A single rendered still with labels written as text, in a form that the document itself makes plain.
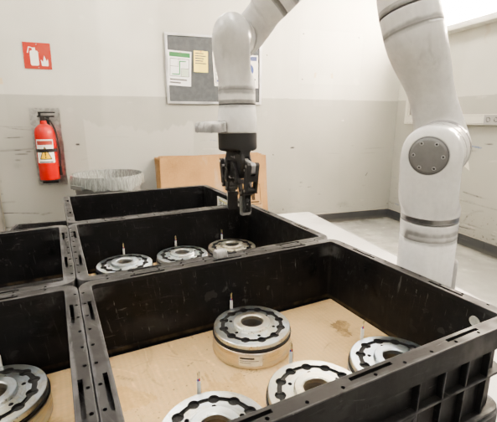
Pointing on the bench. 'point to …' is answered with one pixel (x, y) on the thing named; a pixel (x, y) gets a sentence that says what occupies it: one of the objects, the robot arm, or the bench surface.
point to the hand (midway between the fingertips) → (238, 204)
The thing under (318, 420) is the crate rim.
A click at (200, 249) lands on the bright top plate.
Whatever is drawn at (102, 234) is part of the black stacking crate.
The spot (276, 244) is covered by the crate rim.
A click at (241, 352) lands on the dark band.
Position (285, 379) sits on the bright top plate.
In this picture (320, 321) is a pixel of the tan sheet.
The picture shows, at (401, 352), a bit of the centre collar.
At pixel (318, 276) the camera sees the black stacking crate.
